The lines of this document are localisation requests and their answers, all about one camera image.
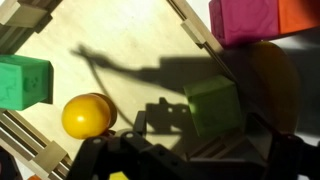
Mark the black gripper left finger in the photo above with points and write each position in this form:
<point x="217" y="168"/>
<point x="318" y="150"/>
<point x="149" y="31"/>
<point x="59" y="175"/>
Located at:
<point x="110" y="156"/>

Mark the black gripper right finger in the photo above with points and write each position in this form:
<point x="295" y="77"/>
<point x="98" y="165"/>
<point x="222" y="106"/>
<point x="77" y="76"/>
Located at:
<point x="293" y="160"/>

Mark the lime green block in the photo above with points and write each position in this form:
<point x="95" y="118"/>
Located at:
<point x="213" y="105"/>

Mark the orange block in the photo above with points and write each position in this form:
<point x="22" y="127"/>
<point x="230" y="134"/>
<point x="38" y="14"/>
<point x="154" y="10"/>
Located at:
<point x="298" y="15"/>

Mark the pink block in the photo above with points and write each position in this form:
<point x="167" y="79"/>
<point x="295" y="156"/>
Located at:
<point x="245" y="20"/>

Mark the yellow-orange toy fruit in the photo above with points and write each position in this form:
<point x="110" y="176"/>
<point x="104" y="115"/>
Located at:
<point x="86" y="116"/>

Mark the orange cube with number nine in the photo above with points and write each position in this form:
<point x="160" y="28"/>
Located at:
<point x="34" y="177"/>

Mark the yellow toy banana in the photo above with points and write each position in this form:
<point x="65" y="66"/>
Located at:
<point x="275" y="83"/>

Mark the wooden tray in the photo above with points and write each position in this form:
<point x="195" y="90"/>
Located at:
<point x="133" y="36"/>

